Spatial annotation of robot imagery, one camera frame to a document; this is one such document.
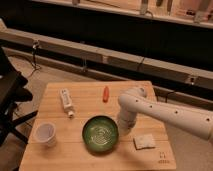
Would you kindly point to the orange carrot toy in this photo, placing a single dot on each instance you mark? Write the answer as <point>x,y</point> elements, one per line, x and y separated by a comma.
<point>106,94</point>

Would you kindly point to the white tube with cap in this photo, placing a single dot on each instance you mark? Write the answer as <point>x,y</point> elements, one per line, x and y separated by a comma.
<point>67,102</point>

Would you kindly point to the black chair frame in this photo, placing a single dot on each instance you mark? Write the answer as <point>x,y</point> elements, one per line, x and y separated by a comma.
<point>12,90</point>

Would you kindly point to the grey metal rail beam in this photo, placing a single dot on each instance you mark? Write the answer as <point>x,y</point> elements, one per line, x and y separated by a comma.
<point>119,59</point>

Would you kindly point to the clear plastic cup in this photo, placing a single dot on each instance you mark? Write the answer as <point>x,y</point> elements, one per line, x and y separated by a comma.
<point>45,134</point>

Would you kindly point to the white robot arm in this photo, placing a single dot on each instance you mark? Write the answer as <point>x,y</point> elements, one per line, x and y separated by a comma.
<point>134,101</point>

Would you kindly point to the green ceramic bowl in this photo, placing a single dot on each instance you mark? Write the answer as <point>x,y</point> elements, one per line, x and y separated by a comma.
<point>100,134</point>

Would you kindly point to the white folded cloth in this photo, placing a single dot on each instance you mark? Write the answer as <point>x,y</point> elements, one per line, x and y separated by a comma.
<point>144,141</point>

